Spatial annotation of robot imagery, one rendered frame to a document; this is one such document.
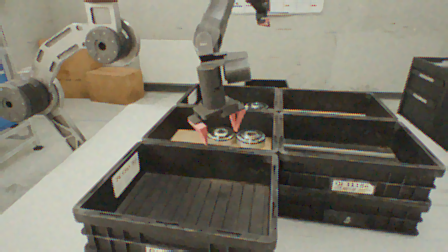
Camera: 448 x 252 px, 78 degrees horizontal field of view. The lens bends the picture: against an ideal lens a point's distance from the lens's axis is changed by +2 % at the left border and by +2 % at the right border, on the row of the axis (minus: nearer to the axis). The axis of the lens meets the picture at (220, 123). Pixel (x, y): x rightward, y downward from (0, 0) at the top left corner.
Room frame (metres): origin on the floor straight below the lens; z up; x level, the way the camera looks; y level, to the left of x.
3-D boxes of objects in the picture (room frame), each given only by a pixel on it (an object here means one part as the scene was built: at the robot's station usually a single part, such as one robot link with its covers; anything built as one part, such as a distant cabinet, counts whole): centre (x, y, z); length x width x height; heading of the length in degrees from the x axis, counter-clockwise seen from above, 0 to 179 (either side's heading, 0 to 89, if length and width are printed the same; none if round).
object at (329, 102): (1.03, -0.44, 0.87); 0.40 x 0.30 x 0.11; 79
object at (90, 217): (0.52, 0.07, 0.92); 0.40 x 0.30 x 0.02; 79
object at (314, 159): (0.74, -0.38, 0.92); 0.40 x 0.30 x 0.02; 79
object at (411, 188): (0.74, -0.38, 0.87); 0.40 x 0.30 x 0.11; 79
